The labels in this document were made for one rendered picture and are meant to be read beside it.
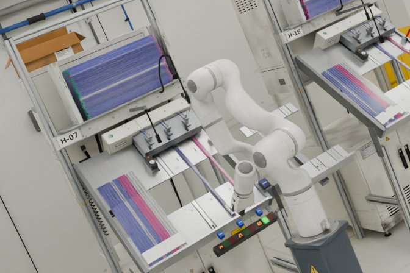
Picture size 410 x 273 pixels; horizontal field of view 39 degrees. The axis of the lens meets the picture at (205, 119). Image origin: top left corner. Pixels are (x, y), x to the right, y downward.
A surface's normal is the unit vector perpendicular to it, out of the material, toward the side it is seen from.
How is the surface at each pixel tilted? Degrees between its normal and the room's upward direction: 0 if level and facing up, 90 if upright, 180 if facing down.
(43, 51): 80
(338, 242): 90
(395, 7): 90
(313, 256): 90
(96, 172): 44
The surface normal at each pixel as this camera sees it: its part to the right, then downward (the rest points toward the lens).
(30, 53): 0.38, -0.21
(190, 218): 0.00, -0.68
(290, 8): -0.82, 0.41
